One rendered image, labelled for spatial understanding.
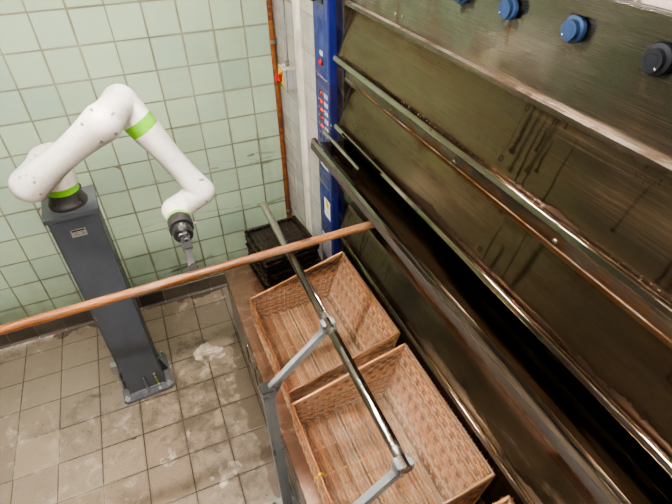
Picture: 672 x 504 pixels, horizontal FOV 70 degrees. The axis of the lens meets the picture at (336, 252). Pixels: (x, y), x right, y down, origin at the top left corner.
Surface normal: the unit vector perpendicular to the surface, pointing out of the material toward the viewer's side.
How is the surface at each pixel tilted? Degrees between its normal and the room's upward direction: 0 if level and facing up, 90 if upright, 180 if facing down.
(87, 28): 90
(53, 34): 90
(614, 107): 90
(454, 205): 70
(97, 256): 90
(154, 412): 0
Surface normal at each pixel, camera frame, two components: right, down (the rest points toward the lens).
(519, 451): -0.87, -0.02
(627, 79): -0.92, 0.25
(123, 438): -0.01, -0.77
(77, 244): 0.45, 0.57
